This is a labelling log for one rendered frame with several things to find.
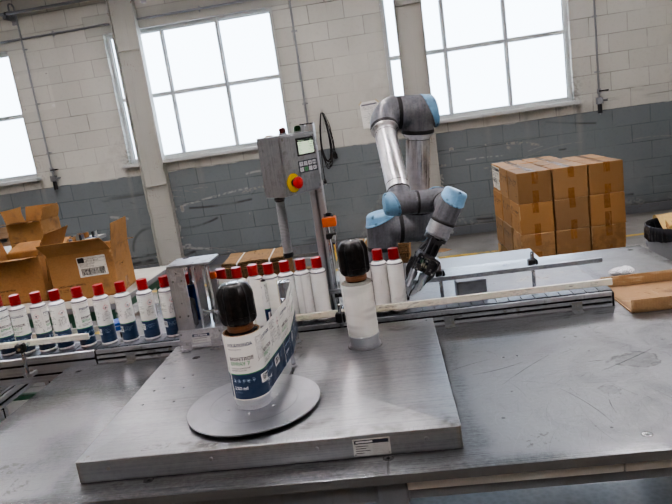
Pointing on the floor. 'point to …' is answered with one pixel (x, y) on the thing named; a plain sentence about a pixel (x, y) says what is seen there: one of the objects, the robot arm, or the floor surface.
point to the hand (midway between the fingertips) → (410, 291)
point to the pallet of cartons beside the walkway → (560, 204)
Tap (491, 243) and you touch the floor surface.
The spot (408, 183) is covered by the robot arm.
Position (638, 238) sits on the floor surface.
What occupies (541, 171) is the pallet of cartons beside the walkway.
